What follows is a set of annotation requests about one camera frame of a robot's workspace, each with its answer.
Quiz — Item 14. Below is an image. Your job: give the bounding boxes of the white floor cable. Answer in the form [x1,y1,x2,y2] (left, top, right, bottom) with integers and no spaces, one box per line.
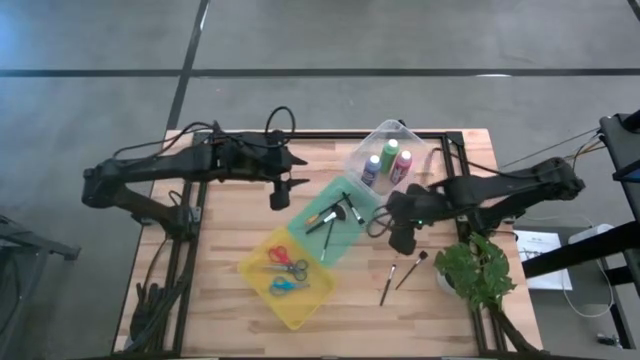
[559,257,619,320]

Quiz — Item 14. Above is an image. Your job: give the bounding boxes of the black paintbrush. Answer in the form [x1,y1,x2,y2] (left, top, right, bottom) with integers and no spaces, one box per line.
[378,263,398,308]

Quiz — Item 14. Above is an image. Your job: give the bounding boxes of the light blue handled scissors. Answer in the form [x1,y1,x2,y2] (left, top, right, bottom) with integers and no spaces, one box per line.
[268,274,312,297]

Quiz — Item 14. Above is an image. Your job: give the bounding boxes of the white box device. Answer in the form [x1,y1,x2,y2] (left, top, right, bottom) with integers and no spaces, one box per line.
[567,223,615,246]

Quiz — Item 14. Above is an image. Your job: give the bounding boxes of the black equipment stand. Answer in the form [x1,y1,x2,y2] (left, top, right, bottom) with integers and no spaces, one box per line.
[522,108,640,351]

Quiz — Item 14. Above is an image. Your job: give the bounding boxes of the green artificial plant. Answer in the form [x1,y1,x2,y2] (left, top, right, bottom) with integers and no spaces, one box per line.
[432,232,519,314]

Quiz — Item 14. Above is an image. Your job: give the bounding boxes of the clear plastic bin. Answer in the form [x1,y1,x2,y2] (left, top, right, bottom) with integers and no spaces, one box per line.
[347,118,432,197]

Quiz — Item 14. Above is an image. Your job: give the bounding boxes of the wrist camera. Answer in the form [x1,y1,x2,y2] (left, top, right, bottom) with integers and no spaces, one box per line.
[269,180,292,212]
[388,224,419,257]

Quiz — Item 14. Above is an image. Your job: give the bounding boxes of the green paint bottle white cap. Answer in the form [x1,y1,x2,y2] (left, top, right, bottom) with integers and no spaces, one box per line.
[379,138,401,174]

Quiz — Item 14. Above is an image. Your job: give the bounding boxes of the black aluminium table frame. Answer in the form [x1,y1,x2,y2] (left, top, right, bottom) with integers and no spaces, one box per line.
[169,128,501,357]

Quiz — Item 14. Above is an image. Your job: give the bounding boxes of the yellow translucent plastic bin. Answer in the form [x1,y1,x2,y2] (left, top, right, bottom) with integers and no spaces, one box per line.
[237,224,338,331]

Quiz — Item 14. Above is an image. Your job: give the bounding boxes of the teal translucent plastic bin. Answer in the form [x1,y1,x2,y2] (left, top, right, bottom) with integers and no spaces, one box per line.
[286,174,385,270]

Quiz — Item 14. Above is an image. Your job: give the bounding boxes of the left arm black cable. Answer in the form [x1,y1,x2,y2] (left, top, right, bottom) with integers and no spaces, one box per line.
[112,104,299,161]

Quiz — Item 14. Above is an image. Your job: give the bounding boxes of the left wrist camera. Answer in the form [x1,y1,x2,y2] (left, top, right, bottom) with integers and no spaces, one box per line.
[269,180,292,212]

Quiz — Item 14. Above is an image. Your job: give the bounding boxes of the white plant pot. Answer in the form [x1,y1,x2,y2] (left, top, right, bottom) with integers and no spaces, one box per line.
[435,269,454,296]

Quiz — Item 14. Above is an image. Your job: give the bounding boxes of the round-head makeup brush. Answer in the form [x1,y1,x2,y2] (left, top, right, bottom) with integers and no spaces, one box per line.
[304,203,349,236]

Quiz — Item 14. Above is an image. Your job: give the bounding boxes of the red paint bottle white cap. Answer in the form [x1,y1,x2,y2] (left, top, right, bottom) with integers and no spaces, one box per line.
[389,149,414,184]

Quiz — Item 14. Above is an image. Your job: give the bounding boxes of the white paper sheet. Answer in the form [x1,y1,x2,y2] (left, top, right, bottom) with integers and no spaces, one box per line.
[513,228,574,292]

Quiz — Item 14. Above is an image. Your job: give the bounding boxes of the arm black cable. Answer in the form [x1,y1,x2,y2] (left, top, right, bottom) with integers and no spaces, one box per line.
[367,147,541,239]
[112,104,299,161]

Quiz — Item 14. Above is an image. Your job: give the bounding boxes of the blue paint bottle white cap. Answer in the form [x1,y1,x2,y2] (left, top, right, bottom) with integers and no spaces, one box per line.
[360,154,383,189]

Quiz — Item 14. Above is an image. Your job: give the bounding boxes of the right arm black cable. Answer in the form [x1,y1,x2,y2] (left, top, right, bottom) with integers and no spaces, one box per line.
[367,147,541,239]

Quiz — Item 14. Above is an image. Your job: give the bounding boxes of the thin cable bundle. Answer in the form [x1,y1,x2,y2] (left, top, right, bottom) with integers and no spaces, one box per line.
[497,127,606,169]

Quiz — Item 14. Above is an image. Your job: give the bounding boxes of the flat-head brush silver ferrule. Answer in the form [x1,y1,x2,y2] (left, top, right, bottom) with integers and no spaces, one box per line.
[394,249,430,292]

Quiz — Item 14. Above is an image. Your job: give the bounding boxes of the dark grey scissors blue pivot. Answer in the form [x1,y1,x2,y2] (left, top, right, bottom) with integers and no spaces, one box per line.
[262,258,310,282]

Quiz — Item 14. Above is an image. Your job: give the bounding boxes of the black cable bundle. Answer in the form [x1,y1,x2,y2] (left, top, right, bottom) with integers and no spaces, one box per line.
[127,239,194,354]

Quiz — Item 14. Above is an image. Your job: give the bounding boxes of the orange-bristle black brush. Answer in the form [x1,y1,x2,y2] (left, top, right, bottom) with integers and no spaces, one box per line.
[305,198,347,226]

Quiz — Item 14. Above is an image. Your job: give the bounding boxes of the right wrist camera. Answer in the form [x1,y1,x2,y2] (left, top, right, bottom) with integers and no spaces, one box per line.
[388,224,419,257]

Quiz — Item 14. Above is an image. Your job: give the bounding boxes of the black tripod stand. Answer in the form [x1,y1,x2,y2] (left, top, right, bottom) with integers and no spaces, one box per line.
[0,213,82,351]

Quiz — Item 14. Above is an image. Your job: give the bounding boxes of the red handled scissors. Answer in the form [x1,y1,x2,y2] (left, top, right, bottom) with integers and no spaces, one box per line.
[267,243,301,269]

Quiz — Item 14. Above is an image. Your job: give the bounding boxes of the black brush white ferrule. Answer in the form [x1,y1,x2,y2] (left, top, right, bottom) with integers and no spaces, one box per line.
[341,191,367,226]

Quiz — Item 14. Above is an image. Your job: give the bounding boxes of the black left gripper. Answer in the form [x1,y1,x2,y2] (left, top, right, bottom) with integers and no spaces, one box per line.
[262,144,311,190]

